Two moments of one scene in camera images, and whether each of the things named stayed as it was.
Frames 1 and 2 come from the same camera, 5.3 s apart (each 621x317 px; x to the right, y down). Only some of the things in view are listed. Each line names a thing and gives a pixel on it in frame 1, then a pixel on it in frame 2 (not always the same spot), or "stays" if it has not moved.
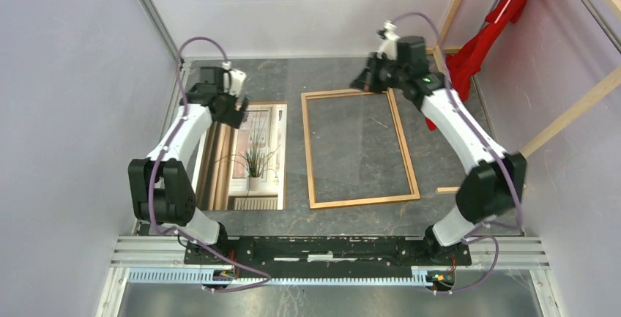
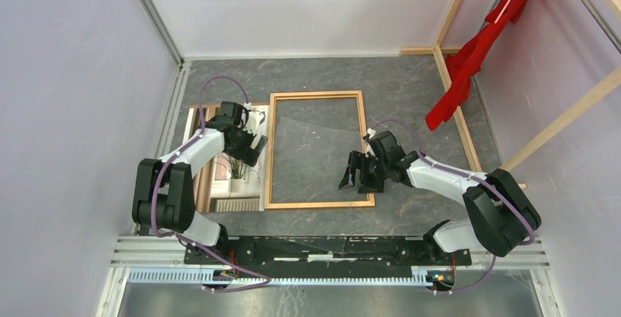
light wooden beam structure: [440, 58] stays
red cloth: [463, 66] stays
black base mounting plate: [327, 252] stays
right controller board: [441, 280] stays
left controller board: [222, 274] stays
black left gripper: [233, 118] to [248, 155]
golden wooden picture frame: [360, 202] to [268, 203]
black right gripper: [366, 80] to [358, 160]
